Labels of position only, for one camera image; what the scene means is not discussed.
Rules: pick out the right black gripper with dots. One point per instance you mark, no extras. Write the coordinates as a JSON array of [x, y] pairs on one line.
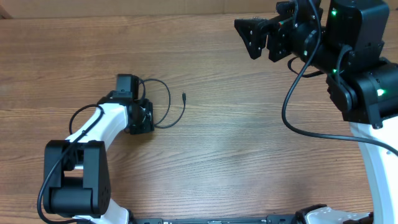
[[277, 28]]

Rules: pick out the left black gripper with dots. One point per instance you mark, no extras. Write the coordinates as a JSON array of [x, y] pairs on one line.
[[148, 124]]

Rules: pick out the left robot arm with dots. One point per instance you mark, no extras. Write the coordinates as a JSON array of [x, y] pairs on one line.
[[76, 182]]

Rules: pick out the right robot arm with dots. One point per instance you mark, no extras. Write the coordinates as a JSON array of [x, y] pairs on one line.
[[361, 84]]

